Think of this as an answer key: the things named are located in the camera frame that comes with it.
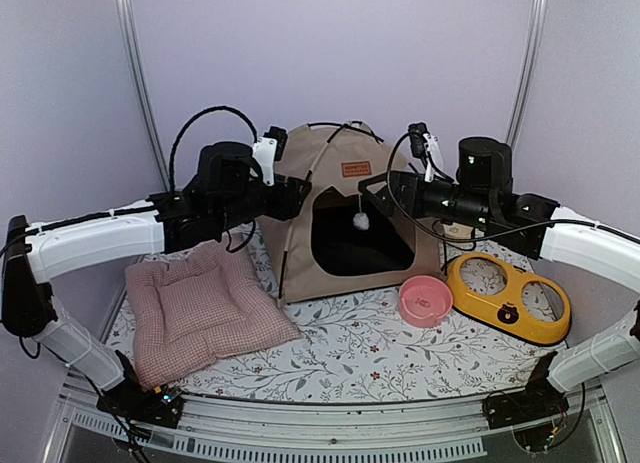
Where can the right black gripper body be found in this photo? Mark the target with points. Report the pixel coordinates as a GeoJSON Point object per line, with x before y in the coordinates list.
{"type": "Point", "coordinates": [459, 211]}

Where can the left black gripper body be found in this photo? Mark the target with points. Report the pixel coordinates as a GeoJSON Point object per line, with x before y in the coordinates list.
{"type": "Point", "coordinates": [284, 207]}

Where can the beige fabric pet tent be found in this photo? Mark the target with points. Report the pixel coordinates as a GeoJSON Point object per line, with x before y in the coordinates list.
{"type": "Point", "coordinates": [391, 251]}

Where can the black tent pole one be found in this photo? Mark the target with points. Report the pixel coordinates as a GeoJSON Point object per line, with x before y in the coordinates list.
{"type": "Point", "coordinates": [307, 156]}

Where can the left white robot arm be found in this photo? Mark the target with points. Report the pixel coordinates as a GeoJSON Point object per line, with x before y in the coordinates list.
{"type": "Point", "coordinates": [234, 184]}

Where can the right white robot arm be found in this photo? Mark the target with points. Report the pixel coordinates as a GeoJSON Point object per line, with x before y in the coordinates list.
{"type": "Point", "coordinates": [481, 196]}

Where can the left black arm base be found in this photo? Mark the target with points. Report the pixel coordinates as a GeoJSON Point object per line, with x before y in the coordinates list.
{"type": "Point", "coordinates": [129, 404]}

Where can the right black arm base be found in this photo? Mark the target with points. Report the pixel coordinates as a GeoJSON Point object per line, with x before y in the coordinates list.
{"type": "Point", "coordinates": [537, 400]}

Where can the pink pet bowl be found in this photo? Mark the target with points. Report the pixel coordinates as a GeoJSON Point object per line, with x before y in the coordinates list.
{"type": "Point", "coordinates": [424, 301]}

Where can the white pompom toy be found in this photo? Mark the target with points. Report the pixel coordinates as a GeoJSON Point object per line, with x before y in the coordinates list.
{"type": "Point", "coordinates": [361, 221]}

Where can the cream cat bowl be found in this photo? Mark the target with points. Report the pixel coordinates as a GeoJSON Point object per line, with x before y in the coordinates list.
{"type": "Point", "coordinates": [457, 231]}

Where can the yellow double bowl stand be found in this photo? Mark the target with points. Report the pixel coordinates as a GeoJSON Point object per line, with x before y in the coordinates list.
{"type": "Point", "coordinates": [503, 308]}

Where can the pink checkered cushion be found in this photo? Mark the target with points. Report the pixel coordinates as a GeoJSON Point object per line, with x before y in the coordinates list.
{"type": "Point", "coordinates": [191, 312]}

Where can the green circuit board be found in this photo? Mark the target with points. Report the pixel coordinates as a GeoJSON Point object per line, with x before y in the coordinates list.
{"type": "Point", "coordinates": [167, 394]}

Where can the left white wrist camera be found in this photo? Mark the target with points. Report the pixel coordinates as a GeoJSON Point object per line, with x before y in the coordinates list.
{"type": "Point", "coordinates": [268, 150]}

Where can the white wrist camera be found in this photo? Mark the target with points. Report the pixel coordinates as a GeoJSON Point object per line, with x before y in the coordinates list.
{"type": "Point", "coordinates": [268, 150]}
{"type": "Point", "coordinates": [425, 147]}

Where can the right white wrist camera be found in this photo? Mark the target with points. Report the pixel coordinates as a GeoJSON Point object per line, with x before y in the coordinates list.
{"type": "Point", "coordinates": [425, 147]}

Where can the right aluminium frame post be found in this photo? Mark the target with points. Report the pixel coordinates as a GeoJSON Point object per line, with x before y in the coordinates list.
{"type": "Point", "coordinates": [532, 46]}

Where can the aluminium frame post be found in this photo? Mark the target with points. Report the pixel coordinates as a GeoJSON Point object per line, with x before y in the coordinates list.
{"type": "Point", "coordinates": [132, 49]}
{"type": "Point", "coordinates": [532, 46]}

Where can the left aluminium frame post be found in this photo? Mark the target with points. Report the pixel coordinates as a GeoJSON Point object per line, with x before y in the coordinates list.
{"type": "Point", "coordinates": [132, 49]}

